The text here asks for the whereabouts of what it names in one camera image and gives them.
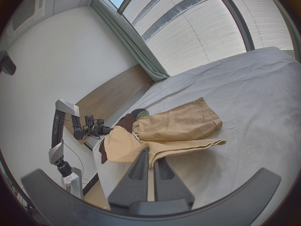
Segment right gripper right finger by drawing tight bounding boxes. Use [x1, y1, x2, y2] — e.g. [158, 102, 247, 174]
[153, 157, 195, 212]

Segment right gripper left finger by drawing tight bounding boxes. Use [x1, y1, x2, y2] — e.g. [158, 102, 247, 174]
[108, 147, 150, 213]

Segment tan shorts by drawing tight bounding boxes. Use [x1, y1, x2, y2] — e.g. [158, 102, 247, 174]
[103, 97, 228, 163]

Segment bed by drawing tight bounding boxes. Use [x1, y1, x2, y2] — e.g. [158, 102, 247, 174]
[63, 46, 301, 211]

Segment brown garment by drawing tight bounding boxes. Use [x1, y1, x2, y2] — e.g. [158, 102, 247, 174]
[99, 113, 137, 165]

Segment dark grey garment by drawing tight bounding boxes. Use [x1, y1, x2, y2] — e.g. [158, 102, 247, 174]
[131, 108, 145, 121]

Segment green garment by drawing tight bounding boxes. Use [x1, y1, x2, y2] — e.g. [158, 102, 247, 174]
[136, 109, 150, 121]

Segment grey-green curtain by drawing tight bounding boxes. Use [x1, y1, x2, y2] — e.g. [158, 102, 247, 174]
[90, 0, 170, 83]

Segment window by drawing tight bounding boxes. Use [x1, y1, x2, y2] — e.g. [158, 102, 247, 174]
[103, 0, 297, 77]

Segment white ceiling air vent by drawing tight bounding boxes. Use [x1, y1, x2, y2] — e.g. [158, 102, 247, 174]
[6, 0, 51, 38]

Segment black cable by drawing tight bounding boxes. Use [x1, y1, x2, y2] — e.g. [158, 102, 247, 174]
[63, 143, 92, 182]

